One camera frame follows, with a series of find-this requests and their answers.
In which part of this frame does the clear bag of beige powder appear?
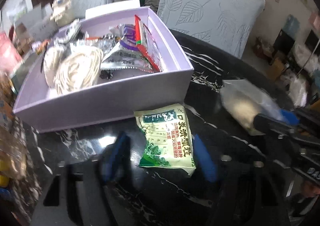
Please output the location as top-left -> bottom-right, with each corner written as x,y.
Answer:
220,79 -> 285,136

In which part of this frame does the green white medicine packet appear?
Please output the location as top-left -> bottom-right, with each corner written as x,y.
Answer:
134,104 -> 196,176

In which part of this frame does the lavender cardboard box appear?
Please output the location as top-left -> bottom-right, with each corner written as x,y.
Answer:
13,7 -> 194,133

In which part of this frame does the gingham lace-trimmed plush toy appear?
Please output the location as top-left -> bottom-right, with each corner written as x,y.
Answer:
41,19 -> 104,95

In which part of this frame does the silver purple snack packet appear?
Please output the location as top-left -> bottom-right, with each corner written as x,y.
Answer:
100,24 -> 155,73

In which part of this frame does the white plastic bag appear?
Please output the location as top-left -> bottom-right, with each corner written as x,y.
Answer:
289,75 -> 308,107

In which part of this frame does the near light blue chair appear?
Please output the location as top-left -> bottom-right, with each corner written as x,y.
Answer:
157,0 -> 265,59

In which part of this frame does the red white snack packet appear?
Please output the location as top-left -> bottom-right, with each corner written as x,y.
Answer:
135,15 -> 162,72

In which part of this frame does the astronaut figurine jar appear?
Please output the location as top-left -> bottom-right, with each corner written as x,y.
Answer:
50,0 -> 75,28

